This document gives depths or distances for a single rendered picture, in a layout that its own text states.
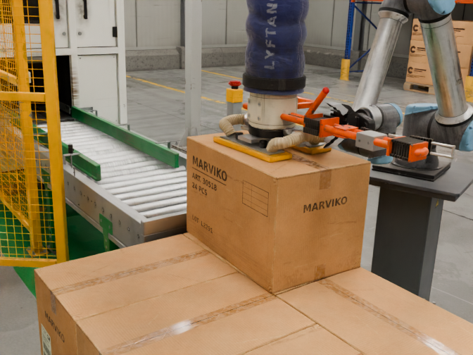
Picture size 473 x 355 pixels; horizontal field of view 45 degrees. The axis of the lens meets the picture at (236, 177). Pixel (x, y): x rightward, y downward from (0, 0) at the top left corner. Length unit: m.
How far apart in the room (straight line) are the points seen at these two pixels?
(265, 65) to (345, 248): 0.69
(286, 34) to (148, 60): 10.10
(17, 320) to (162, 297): 1.18
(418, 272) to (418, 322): 0.89
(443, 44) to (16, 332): 2.17
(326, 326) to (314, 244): 0.31
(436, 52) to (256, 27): 0.72
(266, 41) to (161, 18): 10.32
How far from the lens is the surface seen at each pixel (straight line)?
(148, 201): 2.74
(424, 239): 2.67
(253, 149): 1.99
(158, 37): 12.22
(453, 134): 2.49
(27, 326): 2.87
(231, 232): 2.04
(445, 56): 2.32
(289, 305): 1.86
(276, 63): 1.96
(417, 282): 2.76
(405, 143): 1.64
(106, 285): 1.97
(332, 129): 1.83
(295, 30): 1.97
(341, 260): 2.06
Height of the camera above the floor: 1.46
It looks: 17 degrees down
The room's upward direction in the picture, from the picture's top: 2 degrees clockwise
